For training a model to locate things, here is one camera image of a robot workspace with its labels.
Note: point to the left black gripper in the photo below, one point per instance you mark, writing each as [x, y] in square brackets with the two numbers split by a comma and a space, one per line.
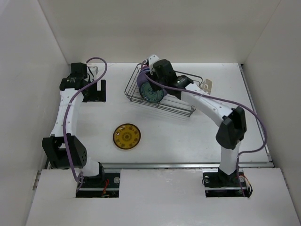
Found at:
[93, 98]

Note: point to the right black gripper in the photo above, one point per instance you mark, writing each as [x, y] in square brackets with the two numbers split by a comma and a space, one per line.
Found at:
[155, 87]

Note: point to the blue floral small plate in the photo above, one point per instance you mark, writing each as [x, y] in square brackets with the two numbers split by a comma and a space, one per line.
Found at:
[149, 95]

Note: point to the purple large plate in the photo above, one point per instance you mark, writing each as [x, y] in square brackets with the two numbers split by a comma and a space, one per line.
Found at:
[144, 86]

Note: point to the yellow patterned small plate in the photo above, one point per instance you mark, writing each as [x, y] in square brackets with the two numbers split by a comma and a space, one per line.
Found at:
[126, 136]

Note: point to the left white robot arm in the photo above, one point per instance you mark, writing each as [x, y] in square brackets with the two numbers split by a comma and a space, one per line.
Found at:
[62, 147]

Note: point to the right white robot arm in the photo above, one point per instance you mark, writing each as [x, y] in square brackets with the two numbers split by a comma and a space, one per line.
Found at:
[231, 122]

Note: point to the blue large plate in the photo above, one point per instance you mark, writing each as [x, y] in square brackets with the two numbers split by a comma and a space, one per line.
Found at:
[145, 70]

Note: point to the white cutlery holder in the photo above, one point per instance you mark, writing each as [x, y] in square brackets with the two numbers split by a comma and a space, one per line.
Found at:
[206, 86]

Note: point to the wire dish rack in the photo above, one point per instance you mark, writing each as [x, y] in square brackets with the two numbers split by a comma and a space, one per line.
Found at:
[168, 103]

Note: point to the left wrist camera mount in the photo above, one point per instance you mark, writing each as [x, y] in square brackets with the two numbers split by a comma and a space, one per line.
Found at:
[92, 70]

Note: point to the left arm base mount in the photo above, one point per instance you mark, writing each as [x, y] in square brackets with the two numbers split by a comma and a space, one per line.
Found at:
[106, 186]

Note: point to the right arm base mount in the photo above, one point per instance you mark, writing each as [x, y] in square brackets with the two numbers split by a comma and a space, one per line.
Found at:
[218, 184]

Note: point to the aluminium rail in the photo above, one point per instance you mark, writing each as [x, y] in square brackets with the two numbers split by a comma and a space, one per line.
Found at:
[182, 165]

